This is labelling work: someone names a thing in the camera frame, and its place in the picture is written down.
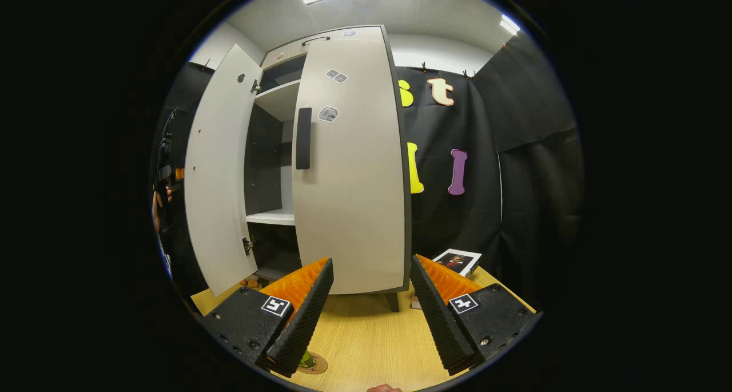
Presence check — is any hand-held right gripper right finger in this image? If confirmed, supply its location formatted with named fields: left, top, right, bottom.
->
left=409, top=254, right=543, bottom=377

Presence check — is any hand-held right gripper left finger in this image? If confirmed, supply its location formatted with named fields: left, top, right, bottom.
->
left=201, top=258, right=335, bottom=379

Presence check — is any grey cabinet door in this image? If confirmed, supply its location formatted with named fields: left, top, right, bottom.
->
left=184, top=44, right=264, bottom=297
left=292, top=27, right=408, bottom=295

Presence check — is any round brown coaster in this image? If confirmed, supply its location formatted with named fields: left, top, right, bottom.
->
left=296, top=352, right=329, bottom=375

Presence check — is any grey cabinet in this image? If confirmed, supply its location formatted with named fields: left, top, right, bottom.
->
left=245, top=25, right=413, bottom=314

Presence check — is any white portrait cover book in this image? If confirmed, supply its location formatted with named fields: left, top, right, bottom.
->
left=433, top=248, right=483, bottom=278

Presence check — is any black backdrop cloth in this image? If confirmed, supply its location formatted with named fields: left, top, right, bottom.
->
left=152, top=62, right=213, bottom=298
left=395, top=30, right=585, bottom=312

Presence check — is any wide black door handle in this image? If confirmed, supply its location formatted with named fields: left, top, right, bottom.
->
left=295, top=107, right=313, bottom=171

